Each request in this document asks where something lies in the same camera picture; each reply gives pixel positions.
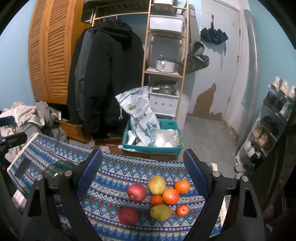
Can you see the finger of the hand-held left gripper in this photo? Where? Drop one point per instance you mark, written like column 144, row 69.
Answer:
column 13, row 139
column 7, row 121

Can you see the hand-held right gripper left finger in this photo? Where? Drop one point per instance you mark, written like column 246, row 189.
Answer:
column 89, row 176

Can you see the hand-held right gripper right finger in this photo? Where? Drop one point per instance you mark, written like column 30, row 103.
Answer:
column 194, row 171

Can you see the large orange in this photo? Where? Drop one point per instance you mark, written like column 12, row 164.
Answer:
column 170, row 196
column 182, row 186

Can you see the dark glass fruit plate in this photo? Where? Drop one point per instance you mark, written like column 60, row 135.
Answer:
column 57, row 168

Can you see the yellow-green mango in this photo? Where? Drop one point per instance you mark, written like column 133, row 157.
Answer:
column 156, row 184
column 161, row 212

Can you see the small tangerine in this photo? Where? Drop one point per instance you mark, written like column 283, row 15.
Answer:
column 182, row 210
column 156, row 200

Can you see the red apple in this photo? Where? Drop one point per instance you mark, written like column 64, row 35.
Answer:
column 136, row 192
column 128, row 215

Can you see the pile of grey white clothes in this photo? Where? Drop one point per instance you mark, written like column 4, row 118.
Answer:
column 20, row 113

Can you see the black flat rectangular object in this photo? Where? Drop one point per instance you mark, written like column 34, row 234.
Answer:
column 23, row 167

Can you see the flat cardboard box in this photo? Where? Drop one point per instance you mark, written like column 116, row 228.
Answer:
column 108, row 144

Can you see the grey printed garment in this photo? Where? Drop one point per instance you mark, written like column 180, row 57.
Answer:
column 52, row 134

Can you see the blue patterned tablecloth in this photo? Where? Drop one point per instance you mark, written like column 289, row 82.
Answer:
column 129, row 171

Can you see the grey crumpled cloth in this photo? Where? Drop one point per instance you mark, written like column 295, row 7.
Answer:
column 47, row 113

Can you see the clear plastic bag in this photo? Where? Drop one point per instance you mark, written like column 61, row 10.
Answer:
column 166, row 139

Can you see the wooden drawer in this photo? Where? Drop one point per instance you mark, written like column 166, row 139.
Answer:
column 74, row 132

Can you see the brown cardboard box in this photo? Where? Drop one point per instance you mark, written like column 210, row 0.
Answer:
column 150, row 155

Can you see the white plastic basket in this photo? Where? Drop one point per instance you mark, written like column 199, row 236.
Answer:
column 222, row 213

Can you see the teal plastic bin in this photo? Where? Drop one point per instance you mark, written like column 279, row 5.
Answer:
column 171, row 125

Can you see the white perforated crate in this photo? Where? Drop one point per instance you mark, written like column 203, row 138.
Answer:
column 164, row 103

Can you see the black jacket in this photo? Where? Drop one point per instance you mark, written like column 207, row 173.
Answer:
column 74, row 88

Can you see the shoe rack with shoes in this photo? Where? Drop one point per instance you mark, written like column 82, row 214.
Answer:
column 263, row 139

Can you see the wooden louvered wardrobe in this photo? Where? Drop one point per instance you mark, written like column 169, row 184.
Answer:
column 53, row 58

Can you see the white rice bag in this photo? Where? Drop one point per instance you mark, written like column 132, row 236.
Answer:
column 138, row 111

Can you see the dark cloth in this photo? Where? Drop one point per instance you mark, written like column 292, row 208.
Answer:
column 279, row 166

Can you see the steel pot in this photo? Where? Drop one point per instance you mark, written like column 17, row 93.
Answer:
column 165, row 87

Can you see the grey shoe rack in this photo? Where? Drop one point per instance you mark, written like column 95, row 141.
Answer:
column 266, row 111

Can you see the black hooded coat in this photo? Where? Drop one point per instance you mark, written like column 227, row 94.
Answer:
column 111, row 76

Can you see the white door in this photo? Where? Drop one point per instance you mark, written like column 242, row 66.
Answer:
column 231, row 69

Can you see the grey jacket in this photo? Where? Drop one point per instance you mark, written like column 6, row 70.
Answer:
column 87, row 46

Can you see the white cooking pot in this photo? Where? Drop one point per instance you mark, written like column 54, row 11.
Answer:
column 165, row 65

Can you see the grey hanging bag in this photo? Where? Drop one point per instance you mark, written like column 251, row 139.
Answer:
column 196, row 60

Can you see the wooden shelf rack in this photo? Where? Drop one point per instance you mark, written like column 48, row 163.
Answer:
column 145, row 58

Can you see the dark folded umbrella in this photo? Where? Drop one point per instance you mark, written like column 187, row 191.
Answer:
column 214, row 34

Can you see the white storage bin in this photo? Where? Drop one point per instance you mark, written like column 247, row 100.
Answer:
column 166, row 23

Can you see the silver duct pipe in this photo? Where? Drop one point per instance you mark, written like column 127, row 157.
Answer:
column 252, row 58

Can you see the wooden clothes rail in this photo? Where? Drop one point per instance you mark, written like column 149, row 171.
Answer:
column 120, row 15

